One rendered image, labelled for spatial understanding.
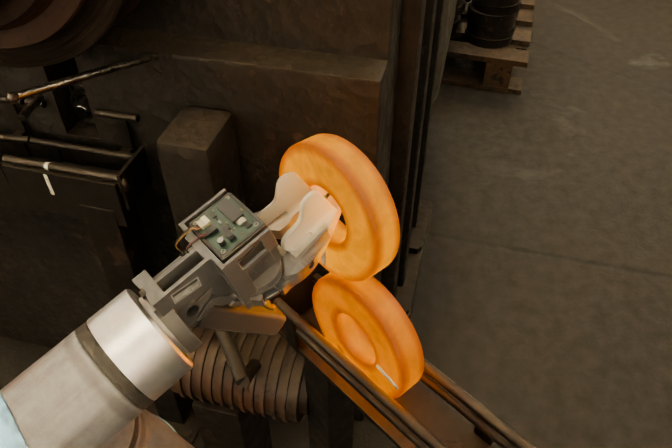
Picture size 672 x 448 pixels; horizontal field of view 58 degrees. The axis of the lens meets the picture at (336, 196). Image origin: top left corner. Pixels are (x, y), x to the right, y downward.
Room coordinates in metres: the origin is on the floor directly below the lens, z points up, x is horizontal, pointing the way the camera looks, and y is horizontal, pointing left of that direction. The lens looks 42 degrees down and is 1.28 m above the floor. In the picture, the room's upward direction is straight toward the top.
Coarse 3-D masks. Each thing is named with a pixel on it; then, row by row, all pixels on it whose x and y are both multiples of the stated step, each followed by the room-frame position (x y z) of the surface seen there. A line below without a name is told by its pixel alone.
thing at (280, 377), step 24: (216, 336) 0.53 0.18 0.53; (240, 336) 0.53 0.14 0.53; (264, 336) 0.53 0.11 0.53; (192, 360) 0.50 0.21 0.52; (216, 360) 0.50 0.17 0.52; (264, 360) 0.49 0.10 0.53; (288, 360) 0.49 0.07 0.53; (192, 384) 0.48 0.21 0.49; (216, 384) 0.47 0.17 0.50; (264, 384) 0.46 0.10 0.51; (288, 384) 0.46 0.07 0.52; (216, 408) 0.49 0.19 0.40; (240, 408) 0.46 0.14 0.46; (264, 408) 0.45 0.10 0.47; (288, 408) 0.44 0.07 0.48; (216, 432) 0.48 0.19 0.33; (240, 432) 0.47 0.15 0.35; (264, 432) 0.54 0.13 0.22
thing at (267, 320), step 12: (216, 312) 0.34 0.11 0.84; (228, 312) 0.34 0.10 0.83; (240, 312) 0.35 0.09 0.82; (252, 312) 0.36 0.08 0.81; (264, 312) 0.37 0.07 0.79; (276, 312) 0.38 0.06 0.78; (204, 324) 0.33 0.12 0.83; (216, 324) 0.34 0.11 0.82; (228, 324) 0.34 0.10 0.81; (240, 324) 0.35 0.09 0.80; (252, 324) 0.36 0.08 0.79; (264, 324) 0.37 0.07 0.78; (276, 324) 0.37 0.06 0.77
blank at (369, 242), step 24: (312, 144) 0.47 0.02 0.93; (336, 144) 0.46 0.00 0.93; (288, 168) 0.49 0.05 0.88; (312, 168) 0.46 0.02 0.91; (336, 168) 0.43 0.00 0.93; (360, 168) 0.43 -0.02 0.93; (336, 192) 0.43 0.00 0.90; (360, 192) 0.41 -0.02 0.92; (384, 192) 0.42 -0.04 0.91; (360, 216) 0.41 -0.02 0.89; (384, 216) 0.41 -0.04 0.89; (336, 240) 0.44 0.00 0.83; (360, 240) 0.41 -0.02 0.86; (384, 240) 0.40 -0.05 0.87; (336, 264) 0.43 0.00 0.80; (360, 264) 0.40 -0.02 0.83; (384, 264) 0.40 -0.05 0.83
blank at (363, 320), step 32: (320, 288) 0.44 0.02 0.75; (352, 288) 0.41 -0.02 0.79; (384, 288) 0.41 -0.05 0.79; (320, 320) 0.44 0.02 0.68; (352, 320) 0.44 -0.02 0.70; (384, 320) 0.37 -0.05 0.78; (352, 352) 0.40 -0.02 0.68; (384, 352) 0.36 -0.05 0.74; (416, 352) 0.36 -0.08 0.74; (384, 384) 0.36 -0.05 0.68
